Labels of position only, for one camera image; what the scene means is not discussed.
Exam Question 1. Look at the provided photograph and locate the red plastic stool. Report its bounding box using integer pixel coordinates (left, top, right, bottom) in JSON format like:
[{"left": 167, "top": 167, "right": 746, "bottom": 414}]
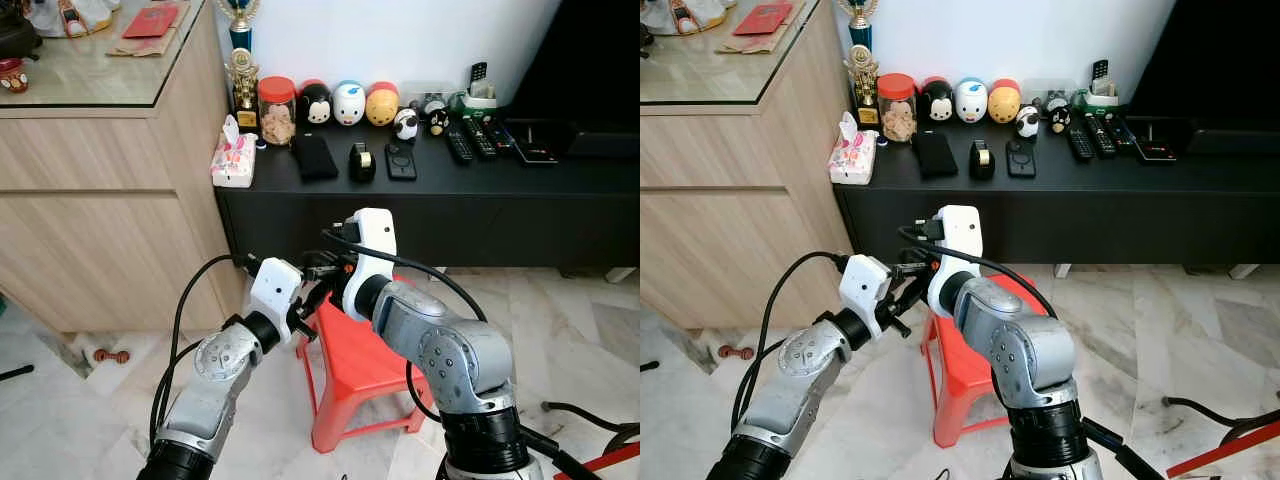
[
  {"left": 919, "top": 270, "right": 1043, "bottom": 450},
  {"left": 296, "top": 272, "right": 438, "bottom": 454}
]

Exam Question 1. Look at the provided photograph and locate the black tape dispenser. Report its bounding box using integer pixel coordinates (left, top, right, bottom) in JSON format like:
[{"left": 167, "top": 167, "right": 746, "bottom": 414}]
[
  {"left": 347, "top": 141, "right": 378, "bottom": 184},
  {"left": 967, "top": 139, "right": 998, "bottom": 182}
]

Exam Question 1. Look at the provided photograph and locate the black fabric pouch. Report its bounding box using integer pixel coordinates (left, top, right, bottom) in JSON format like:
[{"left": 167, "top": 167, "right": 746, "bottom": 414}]
[
  {"left": 292, "top": 133, "right": 340, "bottom": 183},
  {"left": 911, "top": 130, "right": 960, "bottom": 181}
]

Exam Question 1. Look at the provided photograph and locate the white pink tissue pack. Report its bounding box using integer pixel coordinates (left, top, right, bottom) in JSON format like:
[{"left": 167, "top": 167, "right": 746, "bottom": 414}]
[
  {"left": 210, "top": 114, "right": 258, "bottom": 189},
  {"left": 827, "top": 111, "right": 879, "bottom": 187}
]

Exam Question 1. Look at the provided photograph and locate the glass jar red lid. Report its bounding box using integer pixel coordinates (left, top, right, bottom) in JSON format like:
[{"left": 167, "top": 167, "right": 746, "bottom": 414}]
[
  {"left": 257, "top": 76, "right": 299, "bottom": 148},
  {"left": 876, "top": 72, "right": 919, "bottom": 145}
]

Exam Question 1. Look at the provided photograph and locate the black mouse plush toy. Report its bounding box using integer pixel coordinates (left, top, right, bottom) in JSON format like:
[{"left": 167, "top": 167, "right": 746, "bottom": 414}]
[
  {"left": 918, "top": 76, "right": 955, "bottom": 124},
  {"left": 298, "top": 79, "right": 334, "bottom": 127}
]

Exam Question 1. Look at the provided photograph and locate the white duck plush toy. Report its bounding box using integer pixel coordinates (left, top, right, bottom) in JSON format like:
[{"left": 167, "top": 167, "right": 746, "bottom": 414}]
[
  {"left": 953, "top": 76, "right": 990, "bottom": 125},
  {"left": 332, "top": 79, "right": 368, "bottom": 128}
]

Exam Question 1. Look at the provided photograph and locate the yellow bear plush toy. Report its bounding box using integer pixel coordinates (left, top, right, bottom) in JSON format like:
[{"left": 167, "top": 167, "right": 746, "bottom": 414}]
[
  {"left": 365, "top": 81, "right": 401, "bottom": 128},
  {"left": 987, "top": 78, "right": 1023, "bottom": 125}
]

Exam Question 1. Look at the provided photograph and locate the light wooden cabinet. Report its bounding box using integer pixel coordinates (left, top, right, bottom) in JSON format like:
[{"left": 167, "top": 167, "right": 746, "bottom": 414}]
[
  {"left": 0, "top": 0, "right": 247, "bottom": 336},
  {"left": 640, "top": 0, "right": 863, "bottom": 333}
]

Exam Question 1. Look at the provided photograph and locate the black TV console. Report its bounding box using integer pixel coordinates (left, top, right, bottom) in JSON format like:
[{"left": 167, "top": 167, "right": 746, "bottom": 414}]
[
  {"left": 832, "top": 103, "right": 1280, "bottom": 281},
  {"left": 213, "top": 105, "right": 641, "bottom": 284}
]

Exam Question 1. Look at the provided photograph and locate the small gold trophy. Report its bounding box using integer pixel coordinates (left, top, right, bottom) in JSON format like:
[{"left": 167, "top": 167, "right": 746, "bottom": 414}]
[
  {"left": 844, "top": 44, "right": 882, "bottom": 128},
  {"left": 224, "top": 46, "right": 262, "bottom": 130}
]

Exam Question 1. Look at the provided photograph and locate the black set-top box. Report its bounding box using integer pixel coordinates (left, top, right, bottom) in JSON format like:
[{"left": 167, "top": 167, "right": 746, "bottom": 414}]
[
  {"left": 1126, "top": 116, "right": 1181, "bottom": 164},
  {"left": 503, "top": 117, "right": 560, "bottom": 165}
]

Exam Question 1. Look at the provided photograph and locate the tall blue gold trophy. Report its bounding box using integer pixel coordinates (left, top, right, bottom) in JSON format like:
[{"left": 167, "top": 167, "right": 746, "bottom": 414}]
[
  {"left": 214, "top": 0, "right": 263, "bottom": 53},
  {"left": 836, "top": 0, "right": 883, "bottom": 51}
]

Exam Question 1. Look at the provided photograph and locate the brown paper envelope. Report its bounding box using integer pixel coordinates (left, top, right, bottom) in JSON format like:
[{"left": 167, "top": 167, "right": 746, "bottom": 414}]
[
  {"left": 714, "top": 0, "right": 806, "bottom": 55},
  {"left": 104, "top": 0, "right": 193, "bottom": 57}
]

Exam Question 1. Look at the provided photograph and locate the red book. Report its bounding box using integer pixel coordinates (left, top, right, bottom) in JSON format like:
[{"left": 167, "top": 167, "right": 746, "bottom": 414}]
[
  {"left": 121, "top": 2, "right": 182, "bottom": 40},
  {"left": 731, "top": 2, "right": 794, "bottom": 37}
]

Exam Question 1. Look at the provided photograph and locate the red metal bar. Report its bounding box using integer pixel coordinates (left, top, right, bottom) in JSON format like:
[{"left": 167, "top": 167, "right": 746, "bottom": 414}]
[
  {"left": 1164, "top": 418, "right": 1280, "bottom": 480},
  {"left": 553, "top": 440, "right": 641, "bottom": 480}
]

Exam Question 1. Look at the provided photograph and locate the black television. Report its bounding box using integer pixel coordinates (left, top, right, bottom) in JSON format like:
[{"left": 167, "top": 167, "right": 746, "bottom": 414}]
[
  {"left": 1123, "top": 0, "right": 1280, "bottom": 157},
  {"left": 498, "top": 0, "right": 641, "bottom": 161}
]

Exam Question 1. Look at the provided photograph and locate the black bag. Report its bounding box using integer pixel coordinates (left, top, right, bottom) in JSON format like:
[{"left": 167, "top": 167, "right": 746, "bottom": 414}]
[{"left": 0, "top": 12, "right": 43, "bottom": 59}]

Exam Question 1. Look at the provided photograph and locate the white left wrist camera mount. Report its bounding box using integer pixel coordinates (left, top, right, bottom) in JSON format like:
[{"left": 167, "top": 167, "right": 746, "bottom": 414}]
[
  {"left": 837, "top": 253, "right": 893, "bottom": 342},
  {"left": 246, "top": 257, "right": 304, "bottom": 344}
]

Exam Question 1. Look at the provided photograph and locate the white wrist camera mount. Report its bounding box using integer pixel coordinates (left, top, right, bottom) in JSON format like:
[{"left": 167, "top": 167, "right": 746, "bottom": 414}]
[
  {"left": 837, "top": 253, "right": 893, "bottom": 342},
  {"left": 340, "top": 207, "right": 399, "bottom": 322},
  {"left": 246, "top": 257, "right": 304, "bottom": 344},
  {"left": 926, "top": 204, "right": 985, "bottom": 319}
]

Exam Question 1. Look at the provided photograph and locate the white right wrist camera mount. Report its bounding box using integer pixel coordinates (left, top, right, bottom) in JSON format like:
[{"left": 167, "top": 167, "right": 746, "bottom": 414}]
[
  {"left": 340, "top": 207, "right": 399, "bottom": 322},
  {"left": 926, "top": 204, "right": 985, "bottom": 319}
]

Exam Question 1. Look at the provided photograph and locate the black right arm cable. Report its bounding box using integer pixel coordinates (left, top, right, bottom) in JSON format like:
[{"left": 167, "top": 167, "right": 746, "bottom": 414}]
[
  {"left": 320, "top": 227, "right": 489, "bottom": 423},
  {"left": 897, "top": 226, "right": 1059, "bottom": 321}
]

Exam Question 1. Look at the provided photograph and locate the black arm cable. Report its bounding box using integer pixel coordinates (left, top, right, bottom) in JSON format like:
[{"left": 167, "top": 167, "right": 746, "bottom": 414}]
[
  {"left": 730, "top": 250, "right": 851, "bottom": 431},
  {"left": 320, "top": 227, "right": 489, "bottom": 423},
  {"left": 148, "top": 253, "right": 263, "bottom": 446},
  {"left": 897, "top": 226, "right": 1059, "bottom": 321}
]

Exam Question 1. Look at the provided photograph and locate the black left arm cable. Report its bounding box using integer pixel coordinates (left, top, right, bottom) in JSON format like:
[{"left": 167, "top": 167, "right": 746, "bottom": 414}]
[
  {"left": 730, "top": 250, "right": 851, "bottom": 431},
  {"left": 148, "top": 253, "right": 263, "bottom": 446}
]

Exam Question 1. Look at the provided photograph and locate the black floor cable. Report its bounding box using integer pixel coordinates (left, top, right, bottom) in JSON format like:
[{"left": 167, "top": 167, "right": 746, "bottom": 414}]
[
  {"left": 1160, "top": 394, "right": 1280, "bottom": 448},
  {"left": 540, "top": 399, "right": 641, "bottom": 457}
]

